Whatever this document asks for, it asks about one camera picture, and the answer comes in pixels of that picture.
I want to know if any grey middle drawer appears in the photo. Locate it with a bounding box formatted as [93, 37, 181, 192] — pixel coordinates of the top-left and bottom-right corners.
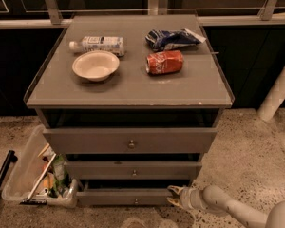
[65, 161, 201, 180]

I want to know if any white plastic bottle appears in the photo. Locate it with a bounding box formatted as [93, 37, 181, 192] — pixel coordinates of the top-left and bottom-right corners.
[68, 36, 124, 57]

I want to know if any grey drawer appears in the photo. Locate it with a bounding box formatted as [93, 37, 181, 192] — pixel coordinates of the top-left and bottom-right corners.
[43, 128, 217, 154]
[77, 180, 190, 206]
[65, 161, 201, 180]

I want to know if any white bowl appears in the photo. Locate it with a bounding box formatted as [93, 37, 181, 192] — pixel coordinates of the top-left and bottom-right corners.
[72, 50, 120, 82]

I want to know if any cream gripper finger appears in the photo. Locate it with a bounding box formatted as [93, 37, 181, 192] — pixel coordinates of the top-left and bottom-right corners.
[167, 185, 183, 195]
[167, 197, 181, 207]

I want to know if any grey drawer cabinet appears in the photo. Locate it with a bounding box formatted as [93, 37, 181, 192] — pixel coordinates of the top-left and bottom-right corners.
[23, 14, 236, 188]

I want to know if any grey top drawer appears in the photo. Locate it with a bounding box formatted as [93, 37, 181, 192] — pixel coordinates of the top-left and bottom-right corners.
[43, 128, 217, 154]

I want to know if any green snack packet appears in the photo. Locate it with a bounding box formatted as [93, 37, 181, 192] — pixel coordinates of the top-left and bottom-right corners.
[52, 155, 69, 188]

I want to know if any metal window railing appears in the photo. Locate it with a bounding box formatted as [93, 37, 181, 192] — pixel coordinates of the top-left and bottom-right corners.
[0, 0, 285, 29]

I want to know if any white pillar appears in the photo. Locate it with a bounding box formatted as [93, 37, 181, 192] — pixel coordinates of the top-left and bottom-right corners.
[257, 66, 285, 122]

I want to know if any clear plastic bin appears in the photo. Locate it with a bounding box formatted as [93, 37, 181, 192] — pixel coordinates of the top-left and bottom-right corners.
[2, 125, 77, 208]

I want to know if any black bar on floor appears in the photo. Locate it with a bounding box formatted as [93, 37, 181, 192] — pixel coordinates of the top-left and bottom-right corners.
[0, 150, 18, 187]

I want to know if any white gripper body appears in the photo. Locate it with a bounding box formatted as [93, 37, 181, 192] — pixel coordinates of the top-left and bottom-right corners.
[180, 187, 205, 210]

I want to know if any blue chip bag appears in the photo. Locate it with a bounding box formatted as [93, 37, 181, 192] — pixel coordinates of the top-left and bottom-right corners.
[145, 28, 206, 52]

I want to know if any red soda can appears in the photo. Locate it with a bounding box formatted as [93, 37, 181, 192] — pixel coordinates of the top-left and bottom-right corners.
[146, 50, 183, 75]

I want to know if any grey bottom drawer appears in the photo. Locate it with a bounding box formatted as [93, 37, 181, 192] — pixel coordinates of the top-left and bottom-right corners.
[77, 180, 190, 206]

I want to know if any black squeegee tool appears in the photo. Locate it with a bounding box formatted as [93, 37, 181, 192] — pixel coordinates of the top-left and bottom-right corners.
[20, 155, 56, 205]

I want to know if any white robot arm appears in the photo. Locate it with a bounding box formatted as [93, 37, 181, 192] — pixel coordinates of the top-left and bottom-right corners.
[167, 185, 285, 228]

